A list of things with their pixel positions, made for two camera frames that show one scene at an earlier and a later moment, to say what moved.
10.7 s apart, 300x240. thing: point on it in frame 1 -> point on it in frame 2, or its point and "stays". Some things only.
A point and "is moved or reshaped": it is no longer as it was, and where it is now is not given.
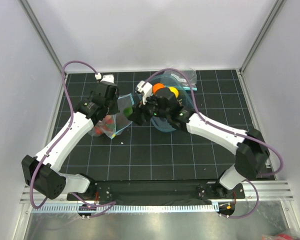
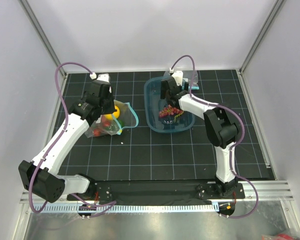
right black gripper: [136, 115] -> [163, 94]
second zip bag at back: [191, 74] stays
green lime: [127, 111] -> [121, 122]
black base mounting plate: [157, 193] stays
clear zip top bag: [112, 124] is moved or reshaped
